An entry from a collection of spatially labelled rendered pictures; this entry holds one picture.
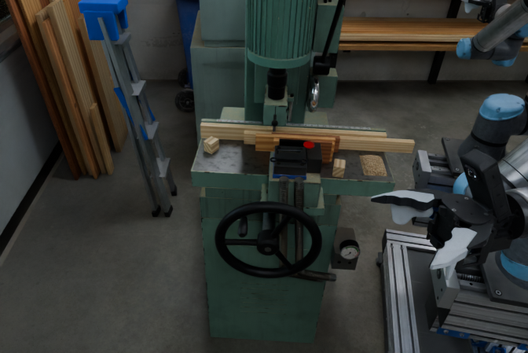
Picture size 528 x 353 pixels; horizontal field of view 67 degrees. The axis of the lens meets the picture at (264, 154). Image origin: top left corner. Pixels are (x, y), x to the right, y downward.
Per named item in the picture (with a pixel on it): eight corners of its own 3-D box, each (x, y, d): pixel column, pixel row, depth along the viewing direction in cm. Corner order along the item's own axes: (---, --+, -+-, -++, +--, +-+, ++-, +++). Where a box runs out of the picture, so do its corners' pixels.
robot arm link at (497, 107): (465, 124, 140) (478, 90, 133) (501, 124, 141) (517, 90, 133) (482, 144, 131) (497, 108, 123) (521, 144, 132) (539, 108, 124)
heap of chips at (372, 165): (364, 174, 118) (365, 170, 117) (359, 155, 126) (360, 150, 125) (387, 176, 118) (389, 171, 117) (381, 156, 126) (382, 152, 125)
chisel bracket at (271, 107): (262, 129, 121) (263, 104, 116) (264, 107, 132) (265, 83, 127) (287, 130, 120) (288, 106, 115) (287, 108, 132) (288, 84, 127)
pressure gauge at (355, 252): (338, 262, 128) (342, 245, 123) (336, 253, 131) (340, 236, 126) (357, 263, 127) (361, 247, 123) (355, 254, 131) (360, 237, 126)
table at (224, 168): (184, 208, 112) (182, 192, 109) (203, 147, 137) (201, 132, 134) (399, 221, 111) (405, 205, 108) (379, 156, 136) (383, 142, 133)
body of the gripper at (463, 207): (452, 272, 57) (521, 256, 60) (467, 224, 53) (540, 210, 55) (420, 237, 63) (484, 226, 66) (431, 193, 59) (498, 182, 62)
